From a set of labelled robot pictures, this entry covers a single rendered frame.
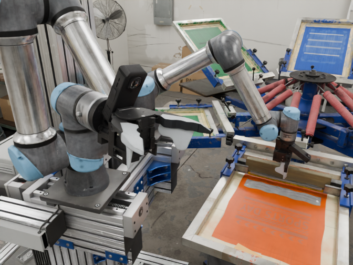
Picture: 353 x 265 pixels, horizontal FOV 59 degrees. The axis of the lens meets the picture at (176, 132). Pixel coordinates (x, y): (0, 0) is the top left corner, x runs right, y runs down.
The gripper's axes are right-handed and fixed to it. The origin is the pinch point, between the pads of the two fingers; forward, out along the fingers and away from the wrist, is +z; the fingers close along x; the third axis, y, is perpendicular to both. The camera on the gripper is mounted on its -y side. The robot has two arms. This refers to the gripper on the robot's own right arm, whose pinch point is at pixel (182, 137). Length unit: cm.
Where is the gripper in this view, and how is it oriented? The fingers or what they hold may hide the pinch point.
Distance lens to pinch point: 47.4
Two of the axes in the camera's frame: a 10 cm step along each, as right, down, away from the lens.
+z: 7.3, 3.0, -6.2
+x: -6.8, 1.9, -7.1
